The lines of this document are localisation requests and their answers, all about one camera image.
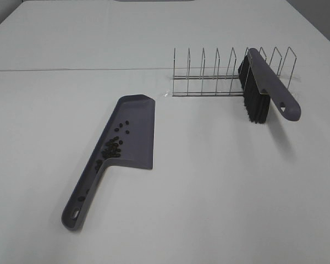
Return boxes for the grey plastic dustpan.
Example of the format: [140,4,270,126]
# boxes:
[61,95,155,231]

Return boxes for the pile of coffee beans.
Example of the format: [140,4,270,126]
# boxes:
[77,120,130,202]

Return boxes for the grey brush black bristles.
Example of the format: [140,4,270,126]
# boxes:
[238,48,301,124]

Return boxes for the metal wire dish rack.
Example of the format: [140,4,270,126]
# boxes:
[169,47,297,97]

